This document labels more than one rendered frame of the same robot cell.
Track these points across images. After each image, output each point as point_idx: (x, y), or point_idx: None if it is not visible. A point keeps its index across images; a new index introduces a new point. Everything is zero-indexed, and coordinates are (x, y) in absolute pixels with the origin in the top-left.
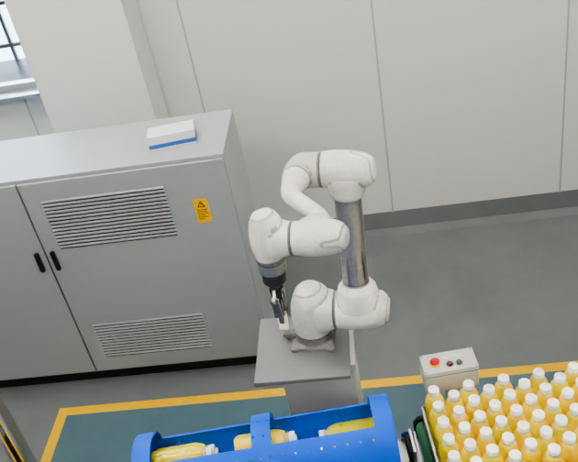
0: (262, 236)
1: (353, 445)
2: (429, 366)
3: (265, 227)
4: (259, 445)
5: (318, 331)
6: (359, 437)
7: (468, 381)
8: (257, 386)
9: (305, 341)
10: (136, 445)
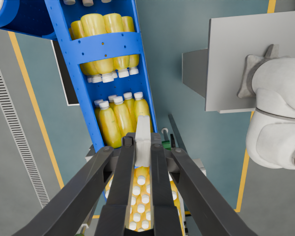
0: None
1: (93, 137)
2: None
3: None
4: (73, 50)
5: (257, 90)
6: (98, 144)
7: (174, 197)
8: (209, 22)
9: (253, 71)
10: None
